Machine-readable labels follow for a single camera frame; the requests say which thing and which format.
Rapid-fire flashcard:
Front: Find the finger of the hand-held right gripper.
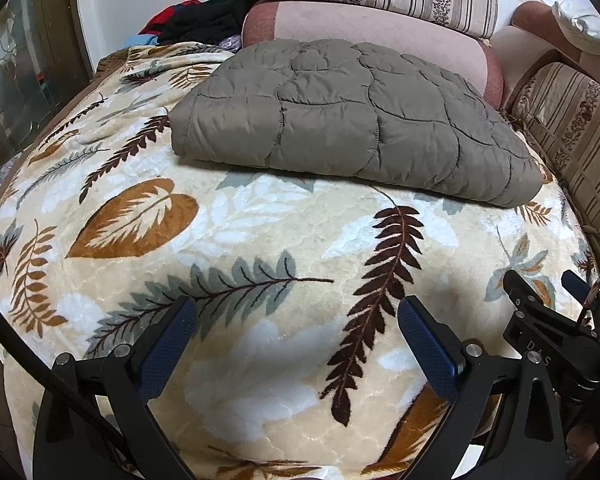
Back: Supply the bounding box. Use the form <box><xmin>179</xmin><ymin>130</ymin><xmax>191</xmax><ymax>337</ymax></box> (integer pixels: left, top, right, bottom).
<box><xmin>561</xmin><ymin>270</ymin><xmax>600</xmax><ymax>322</ymax></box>
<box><xmin>502</xmin><ymin>270</ymin><xmax>588</xmax><ymax>336</ymax></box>

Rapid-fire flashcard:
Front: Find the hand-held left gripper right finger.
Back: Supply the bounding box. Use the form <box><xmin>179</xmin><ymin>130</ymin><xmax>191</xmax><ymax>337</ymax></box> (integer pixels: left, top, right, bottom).
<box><xmin>397</xmin><ymin>296</ymin><xmax>566</xmax><ymax>480</ymax></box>

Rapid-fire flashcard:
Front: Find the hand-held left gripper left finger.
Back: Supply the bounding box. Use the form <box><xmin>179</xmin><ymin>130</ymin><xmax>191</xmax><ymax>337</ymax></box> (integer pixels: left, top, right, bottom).
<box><xmin>32</xmin><ymin>295</ymin><xmax>199</xmax><ymax>480</ymax></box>

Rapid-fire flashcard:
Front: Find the grey quilted blanket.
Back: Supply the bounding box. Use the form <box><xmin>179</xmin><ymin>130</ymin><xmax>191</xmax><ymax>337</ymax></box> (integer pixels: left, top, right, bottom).
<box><xmin>169</xmin><ymin>39</ymin><xmax>545</xmax><ymax>208</ymax></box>

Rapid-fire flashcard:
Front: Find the pile of dark clothes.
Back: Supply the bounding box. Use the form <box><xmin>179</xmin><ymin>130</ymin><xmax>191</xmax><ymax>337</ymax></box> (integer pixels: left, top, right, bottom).
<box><xmin>125</xmin><ymin>0</ymin><xmax>256</xmax><ymax>53</ymax></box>

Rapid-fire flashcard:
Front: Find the leaf print blanket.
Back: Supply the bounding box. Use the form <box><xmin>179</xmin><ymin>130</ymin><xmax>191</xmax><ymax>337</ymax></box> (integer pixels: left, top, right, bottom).
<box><xmin>0</xmin><ymin>42</ymin><xmax>600</xmax><ymax>480</ymax></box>

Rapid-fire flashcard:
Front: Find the brown striped floral cushion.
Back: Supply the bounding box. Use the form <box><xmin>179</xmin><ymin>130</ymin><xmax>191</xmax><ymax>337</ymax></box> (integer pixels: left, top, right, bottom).
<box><xmin>510</xmin><ymin>62</ymin><xmax>600</xmax><ymax>261</ymax></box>

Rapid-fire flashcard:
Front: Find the cream pillow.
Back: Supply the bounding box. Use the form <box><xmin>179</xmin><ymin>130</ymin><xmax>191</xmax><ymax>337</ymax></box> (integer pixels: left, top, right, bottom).
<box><xmin>490</xmin><ymin>27</ymin><xmax>556</xmax><ymax>108</ymax></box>

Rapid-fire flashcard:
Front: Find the brown upholstered cushion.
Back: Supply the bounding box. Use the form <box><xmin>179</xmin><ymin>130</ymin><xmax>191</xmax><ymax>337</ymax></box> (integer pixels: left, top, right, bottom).
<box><xmin>510</xmin><ymin>0</ymin><xmax>600</xmax><ymax>81</ymax></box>

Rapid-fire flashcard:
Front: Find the glass door cabinet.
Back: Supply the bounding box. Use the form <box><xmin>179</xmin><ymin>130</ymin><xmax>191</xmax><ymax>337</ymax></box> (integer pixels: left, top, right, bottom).
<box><xmin>0</xmin><ymin>0</ymin><xmax>88</xmax><ymax>186</ymax></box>

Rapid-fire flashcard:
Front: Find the pink bolster pillow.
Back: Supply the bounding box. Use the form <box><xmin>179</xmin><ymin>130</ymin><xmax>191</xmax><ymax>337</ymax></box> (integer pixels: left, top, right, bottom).
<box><xmin>241</xmin><ymin>0</ymin><xmax>505</xmax><ymax>111</ymax></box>

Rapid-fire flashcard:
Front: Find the black cable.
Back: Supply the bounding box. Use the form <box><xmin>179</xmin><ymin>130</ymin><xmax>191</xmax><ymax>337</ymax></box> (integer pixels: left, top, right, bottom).
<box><xmin>0</xmin><ymin>282</ymin><xmax>136</xmax><ymax>461</ymax></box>

